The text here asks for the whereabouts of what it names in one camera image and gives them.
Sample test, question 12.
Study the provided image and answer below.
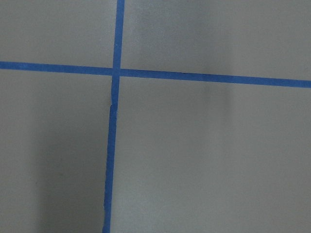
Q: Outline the brown paper table cover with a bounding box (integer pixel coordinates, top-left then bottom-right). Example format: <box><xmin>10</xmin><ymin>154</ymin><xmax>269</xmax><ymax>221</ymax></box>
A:
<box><xmin>0</xmin><ymin>0</ymin><xmax>311</xmax><ymax>233</ymax></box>

